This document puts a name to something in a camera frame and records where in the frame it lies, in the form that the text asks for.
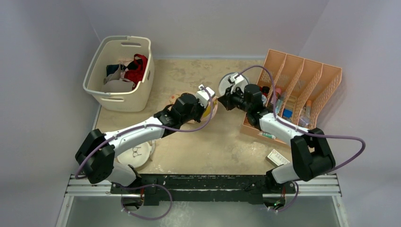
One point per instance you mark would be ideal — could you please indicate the round white mesh laundry bag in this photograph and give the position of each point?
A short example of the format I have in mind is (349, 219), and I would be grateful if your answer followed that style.
(223, 85)

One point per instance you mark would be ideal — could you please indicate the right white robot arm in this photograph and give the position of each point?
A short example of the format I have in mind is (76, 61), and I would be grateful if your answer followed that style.
(310, 151)

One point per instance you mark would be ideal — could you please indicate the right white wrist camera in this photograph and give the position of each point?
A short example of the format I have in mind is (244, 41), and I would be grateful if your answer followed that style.
(237, 81)

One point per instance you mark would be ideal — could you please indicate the peach desk organizer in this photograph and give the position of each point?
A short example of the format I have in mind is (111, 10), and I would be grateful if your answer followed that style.
(305, 85)

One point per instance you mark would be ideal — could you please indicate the floral bra laundry bag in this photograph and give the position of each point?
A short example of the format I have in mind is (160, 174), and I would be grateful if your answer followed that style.
(174, 97)

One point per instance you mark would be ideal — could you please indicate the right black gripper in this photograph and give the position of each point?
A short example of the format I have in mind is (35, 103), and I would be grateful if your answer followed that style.
(230, 100)

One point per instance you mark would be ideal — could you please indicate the yellow bra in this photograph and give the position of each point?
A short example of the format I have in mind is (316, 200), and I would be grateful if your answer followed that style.
(208, 111)

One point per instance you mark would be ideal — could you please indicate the grey bra in basket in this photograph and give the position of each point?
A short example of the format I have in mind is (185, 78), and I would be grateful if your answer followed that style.
(114, 81)

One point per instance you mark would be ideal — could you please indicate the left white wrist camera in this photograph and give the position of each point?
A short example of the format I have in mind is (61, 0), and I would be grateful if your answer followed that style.
(205, 95)

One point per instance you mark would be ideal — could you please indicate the green white tube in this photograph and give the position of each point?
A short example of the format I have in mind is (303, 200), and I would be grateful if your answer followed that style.
(267, 135)

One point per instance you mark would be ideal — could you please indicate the cream laundry basket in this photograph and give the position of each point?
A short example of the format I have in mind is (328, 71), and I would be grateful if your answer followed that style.
(120, 50)

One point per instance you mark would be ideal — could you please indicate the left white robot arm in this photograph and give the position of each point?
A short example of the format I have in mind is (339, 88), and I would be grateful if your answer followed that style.
(97, 154)

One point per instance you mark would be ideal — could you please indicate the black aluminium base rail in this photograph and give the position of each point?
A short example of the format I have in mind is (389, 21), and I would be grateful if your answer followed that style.
(252, 189)

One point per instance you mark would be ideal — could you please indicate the small white box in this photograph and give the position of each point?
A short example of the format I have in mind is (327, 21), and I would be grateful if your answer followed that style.
(276, 159)

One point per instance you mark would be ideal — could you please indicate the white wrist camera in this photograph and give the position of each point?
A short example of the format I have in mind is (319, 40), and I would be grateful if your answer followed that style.
(205, 95)
(237, 81)

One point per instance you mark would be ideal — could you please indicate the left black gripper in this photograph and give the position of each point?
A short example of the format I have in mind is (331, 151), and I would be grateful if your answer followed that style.
(202, 109)

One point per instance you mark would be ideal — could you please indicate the white dome bra bag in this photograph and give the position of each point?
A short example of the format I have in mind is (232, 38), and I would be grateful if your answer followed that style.
(138, 155)

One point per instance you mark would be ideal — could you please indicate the red bra in basket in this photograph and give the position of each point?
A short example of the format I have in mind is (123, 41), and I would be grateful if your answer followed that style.
(136, 69)

